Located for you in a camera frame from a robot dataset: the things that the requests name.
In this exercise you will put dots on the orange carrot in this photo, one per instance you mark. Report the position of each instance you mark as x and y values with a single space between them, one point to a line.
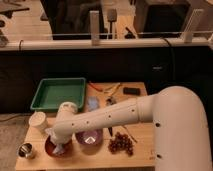
95 87

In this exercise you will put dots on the wooden stick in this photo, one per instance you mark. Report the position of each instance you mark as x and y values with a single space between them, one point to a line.
128 132

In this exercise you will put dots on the bunch of red grapes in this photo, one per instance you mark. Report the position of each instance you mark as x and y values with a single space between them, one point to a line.
121 142

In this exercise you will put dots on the light blue towel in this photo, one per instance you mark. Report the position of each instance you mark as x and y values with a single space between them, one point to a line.
59 149

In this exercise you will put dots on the purple bowl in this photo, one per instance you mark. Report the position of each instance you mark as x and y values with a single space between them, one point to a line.
90 138

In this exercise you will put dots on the black rectangular block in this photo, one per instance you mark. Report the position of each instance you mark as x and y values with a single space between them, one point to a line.
131 91

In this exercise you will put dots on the blue sponge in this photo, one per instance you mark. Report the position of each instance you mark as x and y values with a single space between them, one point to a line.
93 103

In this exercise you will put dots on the green plastic tray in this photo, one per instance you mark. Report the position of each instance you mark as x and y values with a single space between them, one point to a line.
51 92

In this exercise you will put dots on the small metal cup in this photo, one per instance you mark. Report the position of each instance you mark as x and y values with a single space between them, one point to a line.
27 151

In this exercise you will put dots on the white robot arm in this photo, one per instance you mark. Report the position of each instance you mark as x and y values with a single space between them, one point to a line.
181 133

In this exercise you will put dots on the white paper cup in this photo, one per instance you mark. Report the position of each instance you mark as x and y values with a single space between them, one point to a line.
38 120

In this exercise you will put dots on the yellow banana peel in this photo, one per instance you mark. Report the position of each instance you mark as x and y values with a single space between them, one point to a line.
110 91

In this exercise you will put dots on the red bowl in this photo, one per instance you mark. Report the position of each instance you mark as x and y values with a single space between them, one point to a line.
49 147

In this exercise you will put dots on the small dark tool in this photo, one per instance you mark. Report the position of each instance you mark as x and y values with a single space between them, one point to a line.
110 101

